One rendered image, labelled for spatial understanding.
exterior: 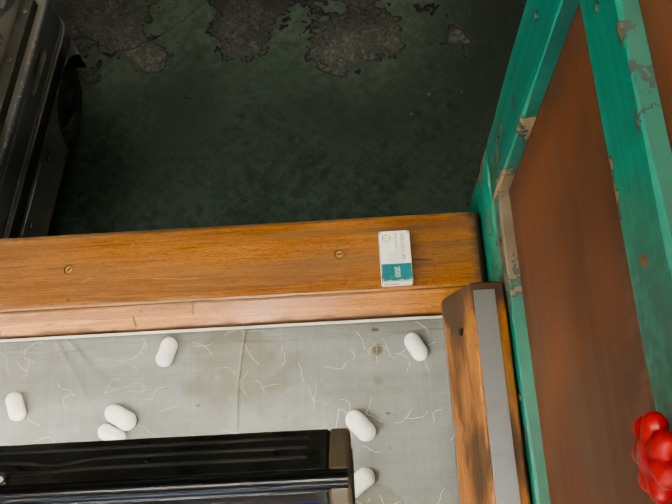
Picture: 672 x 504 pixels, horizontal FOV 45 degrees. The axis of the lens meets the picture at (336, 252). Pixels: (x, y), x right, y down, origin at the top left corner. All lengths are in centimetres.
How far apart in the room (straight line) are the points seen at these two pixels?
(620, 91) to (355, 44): 155
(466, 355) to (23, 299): 51
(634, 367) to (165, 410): 57
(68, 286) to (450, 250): 44
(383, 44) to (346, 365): 120
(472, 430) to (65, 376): 46
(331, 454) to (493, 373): 29
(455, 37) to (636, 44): 156
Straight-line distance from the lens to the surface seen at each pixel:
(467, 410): 83
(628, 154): 48
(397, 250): 92
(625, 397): 55
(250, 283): 94
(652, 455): 42
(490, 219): 90
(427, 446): 92
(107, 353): 98
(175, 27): 210
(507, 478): 80
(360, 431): 90
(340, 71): 197
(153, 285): 96
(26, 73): 170
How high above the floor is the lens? 165
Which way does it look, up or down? 69 degrees down
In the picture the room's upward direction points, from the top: 6 degrees counter-clockwise
